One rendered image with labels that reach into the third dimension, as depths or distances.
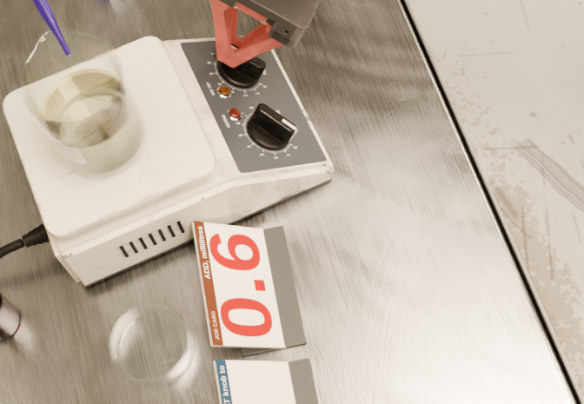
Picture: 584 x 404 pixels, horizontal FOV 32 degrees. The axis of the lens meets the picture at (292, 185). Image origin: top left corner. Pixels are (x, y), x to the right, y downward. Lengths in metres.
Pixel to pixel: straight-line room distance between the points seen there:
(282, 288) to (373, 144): 0.13
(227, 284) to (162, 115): 0.12
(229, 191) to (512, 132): 0.22
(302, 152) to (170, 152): 0.10
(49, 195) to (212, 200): 0.11
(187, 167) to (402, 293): 0.18
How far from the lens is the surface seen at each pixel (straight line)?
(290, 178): 0.71
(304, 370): 0.70
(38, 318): 0.76
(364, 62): 0.80
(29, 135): 0.72
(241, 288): 0.71
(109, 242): 0.69
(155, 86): 0.71
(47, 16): 0.58
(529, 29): 0.83
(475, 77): 0.80
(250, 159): 0.70
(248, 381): 0.68
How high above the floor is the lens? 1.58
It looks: 64 degrees down
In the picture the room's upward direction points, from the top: 11 degrees counter-clockwise
